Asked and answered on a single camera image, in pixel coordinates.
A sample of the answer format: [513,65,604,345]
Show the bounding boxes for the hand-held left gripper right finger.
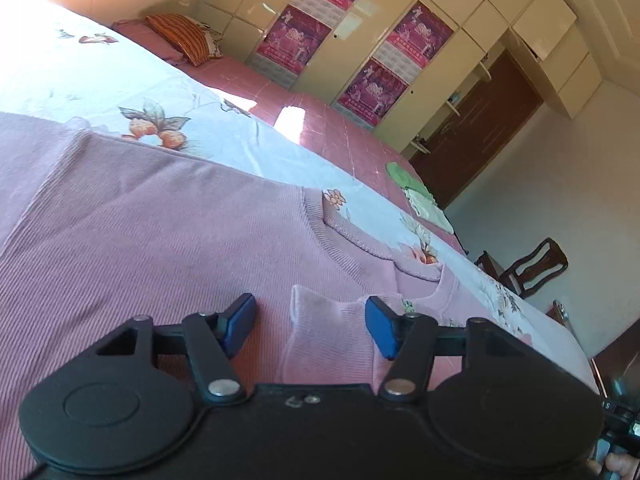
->
[364,296,532,402]

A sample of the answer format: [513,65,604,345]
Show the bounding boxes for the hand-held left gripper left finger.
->
[95,293,258,405]

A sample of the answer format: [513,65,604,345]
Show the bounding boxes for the pink knit sweater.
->
[0,110,532,480]

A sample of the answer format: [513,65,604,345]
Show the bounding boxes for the person's right hand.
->
[589,452,640,480]

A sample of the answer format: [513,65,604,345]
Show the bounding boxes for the flat screen television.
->
[590,317,640,402]

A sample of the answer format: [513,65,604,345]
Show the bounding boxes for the white folded cloth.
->
[403,187,455,235]

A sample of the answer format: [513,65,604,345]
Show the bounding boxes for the wooden television stand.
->
[546,299,574,329]

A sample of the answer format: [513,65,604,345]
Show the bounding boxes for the green folded cloth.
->
[385,161,434,199]

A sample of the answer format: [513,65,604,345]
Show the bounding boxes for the dark wooden chair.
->
[474,237,570,302]

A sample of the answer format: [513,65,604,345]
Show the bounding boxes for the pink checked bedspread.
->
[112,20,469,257]

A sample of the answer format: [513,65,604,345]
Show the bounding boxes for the brown wooden door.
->
[407,49,544,212]

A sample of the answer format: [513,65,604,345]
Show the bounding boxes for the cream corner shelves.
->
[409,40,494,157]

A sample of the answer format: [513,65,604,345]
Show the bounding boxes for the floral bed blanket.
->
[0,0,599,393]

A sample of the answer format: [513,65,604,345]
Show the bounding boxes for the small floral pillow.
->
[199,21,224,59]

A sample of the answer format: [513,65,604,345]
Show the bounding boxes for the cream wardrobe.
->
[197,0,546,156]

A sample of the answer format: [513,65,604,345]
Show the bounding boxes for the orange striped pillow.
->
[145,13,212,67]

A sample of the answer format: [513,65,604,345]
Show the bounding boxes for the pink pillow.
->
[112,19,187,64]

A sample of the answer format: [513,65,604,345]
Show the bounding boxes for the cream overhead cabinet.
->
[500,0,604,120]

